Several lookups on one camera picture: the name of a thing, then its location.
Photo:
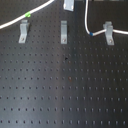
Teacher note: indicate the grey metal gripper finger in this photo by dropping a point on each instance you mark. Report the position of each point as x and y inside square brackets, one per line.
[68, 5]

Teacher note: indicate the black perforated board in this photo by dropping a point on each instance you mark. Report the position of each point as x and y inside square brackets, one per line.
[81, 84]

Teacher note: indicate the middle grey cable clip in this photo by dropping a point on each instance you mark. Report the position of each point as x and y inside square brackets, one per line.
[63, 32]

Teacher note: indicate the grey cable clip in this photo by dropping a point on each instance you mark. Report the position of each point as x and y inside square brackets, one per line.
[24, 26]
[63, 32]
[108, 27]

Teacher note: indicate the right grey cable clip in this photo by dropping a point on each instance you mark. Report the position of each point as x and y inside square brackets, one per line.
[108, 27]

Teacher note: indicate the left grey cable clip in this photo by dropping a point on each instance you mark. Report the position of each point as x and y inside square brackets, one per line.
[24, 26]

